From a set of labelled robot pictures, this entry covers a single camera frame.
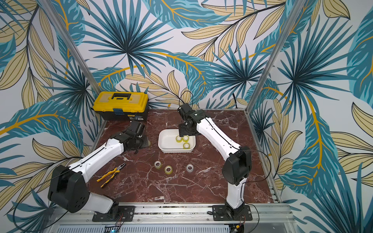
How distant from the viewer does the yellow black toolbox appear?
1013 mm

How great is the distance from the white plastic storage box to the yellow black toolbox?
0.21 metres

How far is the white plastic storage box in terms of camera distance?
0.96m
